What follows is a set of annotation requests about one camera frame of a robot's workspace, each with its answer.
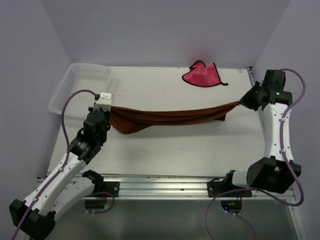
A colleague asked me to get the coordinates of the brown towel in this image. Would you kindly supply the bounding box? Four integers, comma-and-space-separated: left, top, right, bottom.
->
110, 101, 240, 135

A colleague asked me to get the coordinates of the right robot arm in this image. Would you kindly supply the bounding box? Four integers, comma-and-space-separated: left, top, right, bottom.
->
222, 69, 302, 197

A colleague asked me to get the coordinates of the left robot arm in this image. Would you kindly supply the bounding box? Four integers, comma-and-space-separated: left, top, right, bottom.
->
9, 103, 111, 240

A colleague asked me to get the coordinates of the white plastic basket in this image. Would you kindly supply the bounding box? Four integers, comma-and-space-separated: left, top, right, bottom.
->
48, 63, 113, 119

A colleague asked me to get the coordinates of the pink towel black trim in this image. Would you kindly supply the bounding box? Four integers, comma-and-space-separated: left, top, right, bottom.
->
181, 60, 229, 88

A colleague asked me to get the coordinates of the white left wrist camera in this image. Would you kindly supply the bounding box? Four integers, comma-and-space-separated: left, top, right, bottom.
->
93, 92, 112, 112

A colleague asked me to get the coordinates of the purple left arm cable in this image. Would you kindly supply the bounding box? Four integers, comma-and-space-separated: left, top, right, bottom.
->
9, 89, 101, 240

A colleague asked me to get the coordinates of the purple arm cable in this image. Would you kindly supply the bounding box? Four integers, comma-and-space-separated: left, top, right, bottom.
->
9, 89, 101, 240
204, 68, 307, 240

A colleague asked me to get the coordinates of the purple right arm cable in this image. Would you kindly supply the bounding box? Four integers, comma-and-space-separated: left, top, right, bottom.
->
204, 68, 307, 240

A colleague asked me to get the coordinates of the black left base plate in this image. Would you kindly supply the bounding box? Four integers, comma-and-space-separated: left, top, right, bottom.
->
100, 181, 120, 198

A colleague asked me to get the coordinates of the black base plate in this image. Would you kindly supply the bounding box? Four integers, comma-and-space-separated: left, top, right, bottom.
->
100, 181, 120, 198
207, 178, 253, 198

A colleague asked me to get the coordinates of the aluminium mounting rail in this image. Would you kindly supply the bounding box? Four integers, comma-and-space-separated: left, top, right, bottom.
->
37, 176, 296, 200

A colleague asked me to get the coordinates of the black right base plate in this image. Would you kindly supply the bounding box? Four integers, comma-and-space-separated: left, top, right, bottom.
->
207, 178, 253, 198

